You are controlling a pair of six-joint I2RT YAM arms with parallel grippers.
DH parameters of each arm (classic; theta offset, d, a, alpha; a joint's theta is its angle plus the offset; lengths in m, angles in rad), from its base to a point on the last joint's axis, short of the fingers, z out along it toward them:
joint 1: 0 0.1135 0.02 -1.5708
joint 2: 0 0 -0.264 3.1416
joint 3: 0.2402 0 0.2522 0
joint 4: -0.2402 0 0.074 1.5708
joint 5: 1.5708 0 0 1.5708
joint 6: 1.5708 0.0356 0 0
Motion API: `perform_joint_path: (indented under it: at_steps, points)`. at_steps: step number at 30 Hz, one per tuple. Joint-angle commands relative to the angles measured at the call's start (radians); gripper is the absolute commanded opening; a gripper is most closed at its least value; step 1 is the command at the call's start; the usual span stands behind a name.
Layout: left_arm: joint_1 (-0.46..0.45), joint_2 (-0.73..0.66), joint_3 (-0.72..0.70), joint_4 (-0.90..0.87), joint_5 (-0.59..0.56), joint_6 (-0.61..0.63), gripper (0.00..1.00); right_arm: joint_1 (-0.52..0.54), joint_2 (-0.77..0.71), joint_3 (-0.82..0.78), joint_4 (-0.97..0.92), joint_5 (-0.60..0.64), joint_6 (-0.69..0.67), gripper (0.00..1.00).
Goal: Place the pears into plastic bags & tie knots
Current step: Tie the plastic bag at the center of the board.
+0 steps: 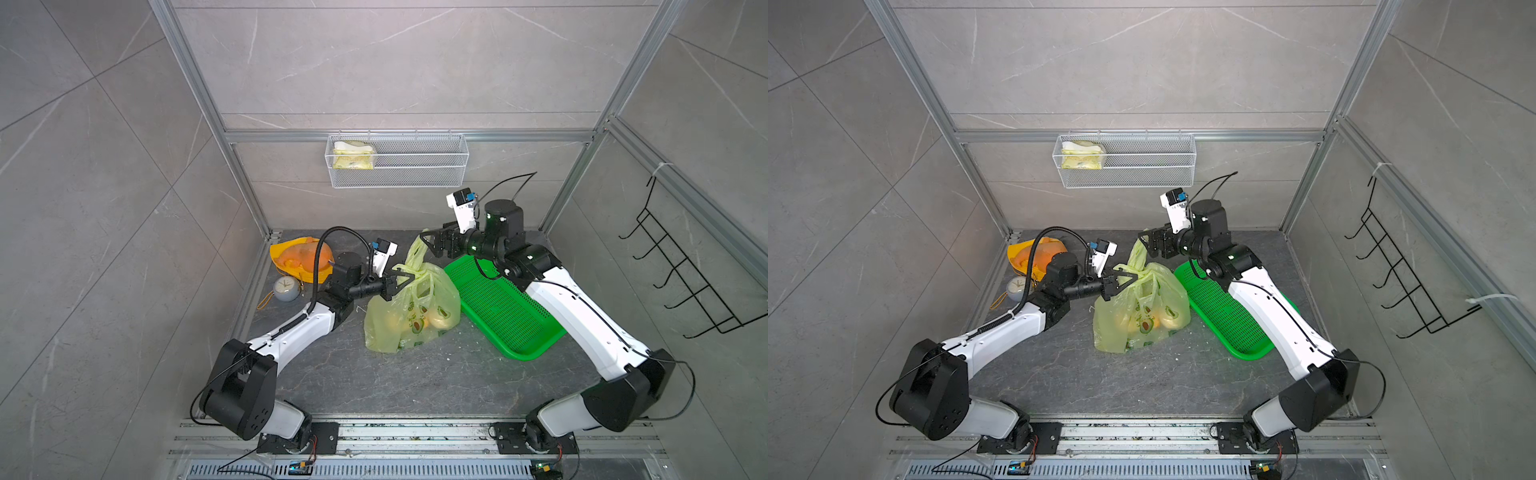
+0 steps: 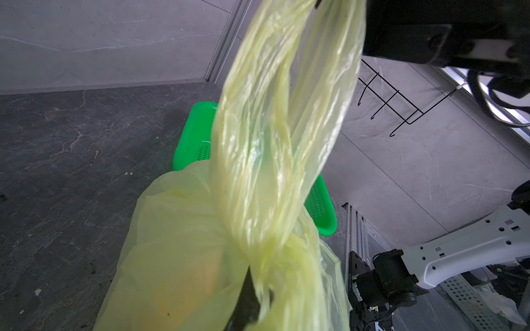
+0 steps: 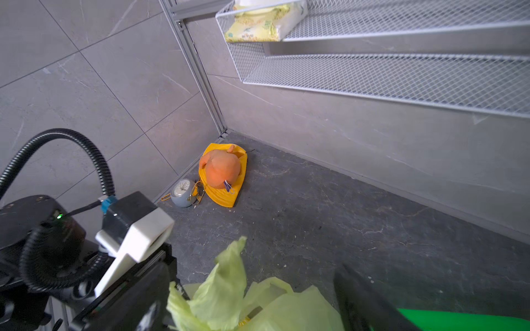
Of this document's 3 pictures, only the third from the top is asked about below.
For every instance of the small grey alarm clock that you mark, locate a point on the small grey alarm clock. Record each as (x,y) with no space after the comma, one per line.
(185,193)

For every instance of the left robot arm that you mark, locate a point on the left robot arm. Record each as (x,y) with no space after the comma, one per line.
(51,274)

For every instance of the yellow-green plastic bag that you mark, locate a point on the yellow-green plastic bag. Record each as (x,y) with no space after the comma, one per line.
(225,301)

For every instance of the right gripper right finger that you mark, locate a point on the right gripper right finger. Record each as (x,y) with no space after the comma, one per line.
(361,307)

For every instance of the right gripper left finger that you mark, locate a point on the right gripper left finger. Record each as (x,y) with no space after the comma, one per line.
(139,305)

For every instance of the yellow wipes packet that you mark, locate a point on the yellow wipes packet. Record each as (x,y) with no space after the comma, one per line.
(260,21)

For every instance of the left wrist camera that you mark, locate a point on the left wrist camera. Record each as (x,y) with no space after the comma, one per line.
(133,228)

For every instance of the orange bagged fruit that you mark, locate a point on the orange bagged fruit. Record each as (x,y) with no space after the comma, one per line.
(222,168)

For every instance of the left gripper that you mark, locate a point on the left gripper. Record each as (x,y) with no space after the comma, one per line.
(163,254)

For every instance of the green plastic basket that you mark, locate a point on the green plastic basket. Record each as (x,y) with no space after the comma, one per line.
(436,320)

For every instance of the yellow plate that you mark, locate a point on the yellow plate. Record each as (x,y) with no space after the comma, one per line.
(222,197)

